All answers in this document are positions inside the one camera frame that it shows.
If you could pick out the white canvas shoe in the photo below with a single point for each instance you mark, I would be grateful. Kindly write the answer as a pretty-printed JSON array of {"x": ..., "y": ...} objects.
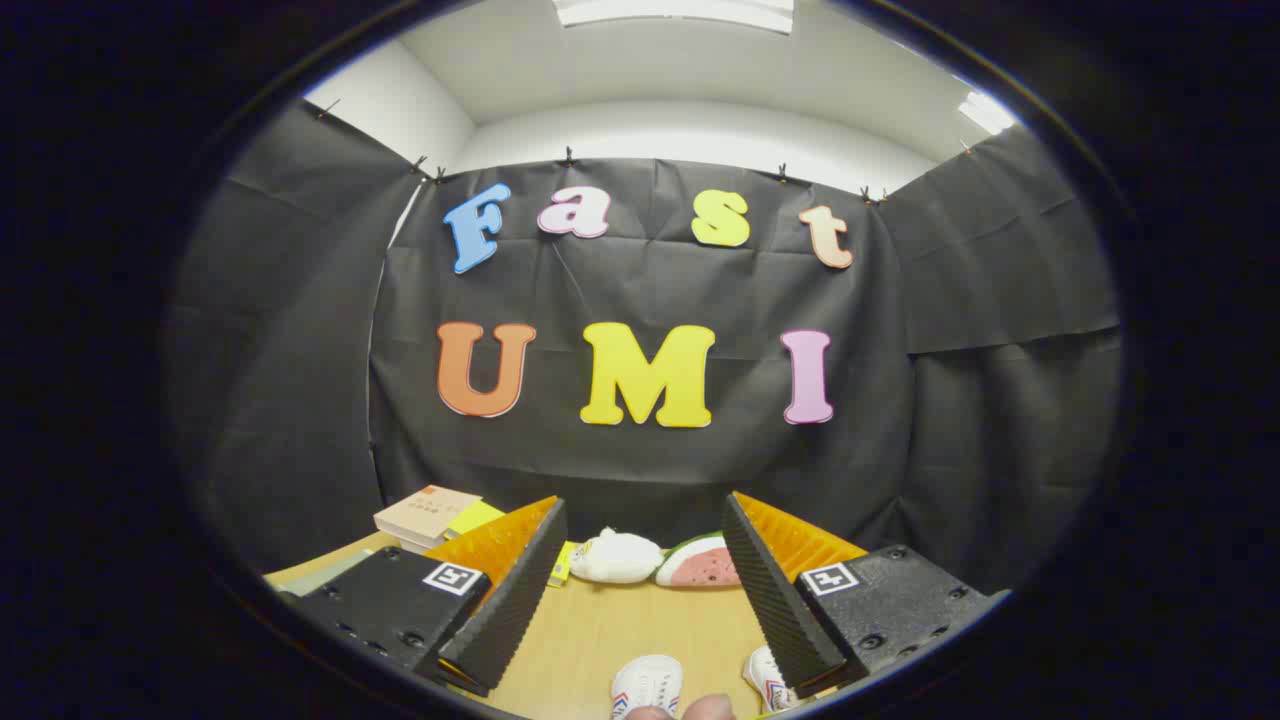
[
  {"x": 648, "y": 685},
  {"x": 768, "y": 680}
]

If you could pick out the black backdrop cloth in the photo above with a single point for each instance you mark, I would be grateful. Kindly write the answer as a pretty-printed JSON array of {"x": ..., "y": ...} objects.
[{"x": 300, "y": 350}]

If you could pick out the yellow cover book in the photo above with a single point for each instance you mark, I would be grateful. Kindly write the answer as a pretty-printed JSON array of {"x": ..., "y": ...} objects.
[{"x": 472, "y": 518}]

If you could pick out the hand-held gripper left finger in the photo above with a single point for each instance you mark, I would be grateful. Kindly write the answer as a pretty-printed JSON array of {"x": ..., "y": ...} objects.
[{"x": 515, "y": 610}]

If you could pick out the white plush toy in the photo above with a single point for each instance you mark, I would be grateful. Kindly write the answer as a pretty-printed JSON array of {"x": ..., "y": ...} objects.
[{"x": 615, "y": 558}]

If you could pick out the grey cover book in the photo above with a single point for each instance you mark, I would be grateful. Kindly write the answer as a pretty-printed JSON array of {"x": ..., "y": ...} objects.
[{"x": 415, "y": 546}]

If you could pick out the watermelon slice plush toy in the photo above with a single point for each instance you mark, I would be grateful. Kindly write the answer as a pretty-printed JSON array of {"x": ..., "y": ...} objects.
[{"x": 700, "y": 565}]

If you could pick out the ceiling light panel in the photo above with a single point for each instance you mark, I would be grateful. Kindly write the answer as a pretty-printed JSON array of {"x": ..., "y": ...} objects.
[
  {"x": 988, "y": 112},
  {"x": 675, "y": 12}
]

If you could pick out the tan cover book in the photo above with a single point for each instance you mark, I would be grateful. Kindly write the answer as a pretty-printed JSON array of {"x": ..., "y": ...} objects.
[{"x": 425, "y": 512}]

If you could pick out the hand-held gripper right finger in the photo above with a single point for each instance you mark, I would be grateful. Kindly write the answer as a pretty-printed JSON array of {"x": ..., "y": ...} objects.
[{"x": 780, "y": 610}]

